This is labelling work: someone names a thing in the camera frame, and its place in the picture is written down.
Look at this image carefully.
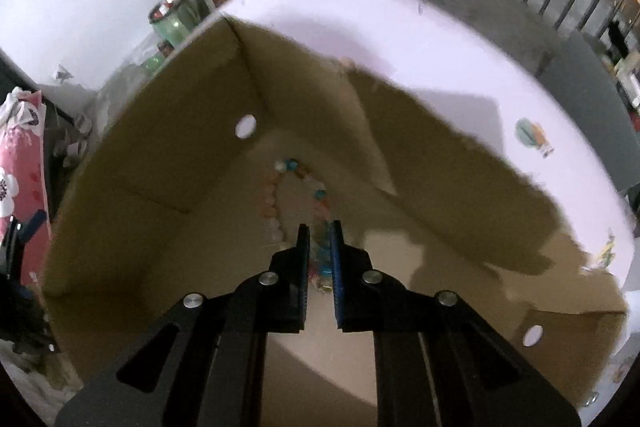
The multicolour bead necklace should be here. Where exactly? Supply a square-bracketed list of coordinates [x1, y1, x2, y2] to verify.
[261, 157, 335, 294]

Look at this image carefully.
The pink floral quilt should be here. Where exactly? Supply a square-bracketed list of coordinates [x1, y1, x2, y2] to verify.
[0, 86, 54, 287]

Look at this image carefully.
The large brown cardboard box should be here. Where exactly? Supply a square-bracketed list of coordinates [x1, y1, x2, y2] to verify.
[43, 20, 627, 426]

